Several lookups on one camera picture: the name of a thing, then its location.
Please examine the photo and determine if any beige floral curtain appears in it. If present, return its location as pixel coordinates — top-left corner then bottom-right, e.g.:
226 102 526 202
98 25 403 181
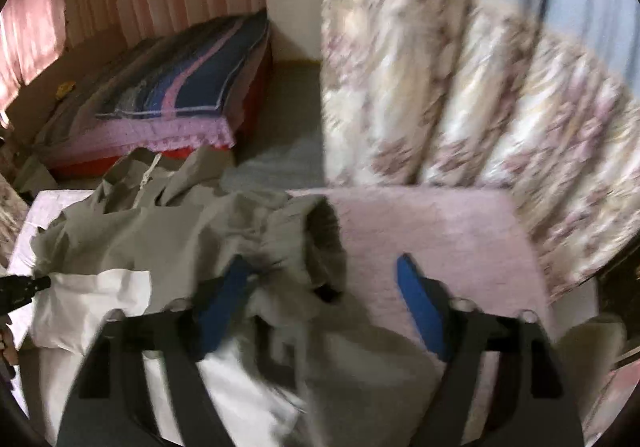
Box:
320 0 640 304

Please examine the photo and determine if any grey and white hoodie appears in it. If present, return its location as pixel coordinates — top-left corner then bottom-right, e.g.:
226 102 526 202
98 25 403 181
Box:
30 147 451 447

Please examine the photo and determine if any brown floral cloth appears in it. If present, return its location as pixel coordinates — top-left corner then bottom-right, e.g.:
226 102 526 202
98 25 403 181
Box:
0 137 32 268

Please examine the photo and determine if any person's left hand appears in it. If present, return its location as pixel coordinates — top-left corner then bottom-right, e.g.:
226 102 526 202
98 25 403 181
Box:
0 326 19 364

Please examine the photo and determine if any purple lace-edged bed sheet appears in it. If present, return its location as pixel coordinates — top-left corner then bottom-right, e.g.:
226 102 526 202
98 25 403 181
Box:
34 39 237 168

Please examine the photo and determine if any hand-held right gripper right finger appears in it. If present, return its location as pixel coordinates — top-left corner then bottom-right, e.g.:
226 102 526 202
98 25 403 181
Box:
395 253 586 447

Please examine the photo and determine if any brown board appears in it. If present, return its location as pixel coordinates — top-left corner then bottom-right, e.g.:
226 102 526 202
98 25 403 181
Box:
4 27 132 130

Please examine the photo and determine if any blue pink striped quilt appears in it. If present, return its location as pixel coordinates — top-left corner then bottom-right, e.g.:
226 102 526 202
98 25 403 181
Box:
95 9 272 122

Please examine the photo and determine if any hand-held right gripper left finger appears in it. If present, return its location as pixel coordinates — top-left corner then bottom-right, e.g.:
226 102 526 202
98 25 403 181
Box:
56 254 261 447

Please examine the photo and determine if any pink curtain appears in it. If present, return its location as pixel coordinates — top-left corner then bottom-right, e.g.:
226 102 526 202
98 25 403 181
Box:
0 0 67 104

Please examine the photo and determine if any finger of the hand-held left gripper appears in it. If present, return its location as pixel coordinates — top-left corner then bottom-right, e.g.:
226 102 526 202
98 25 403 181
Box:
0 274 52 314

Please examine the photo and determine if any pink fluffy mat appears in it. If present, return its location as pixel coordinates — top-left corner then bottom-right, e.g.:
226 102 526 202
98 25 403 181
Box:
285 187 557 430

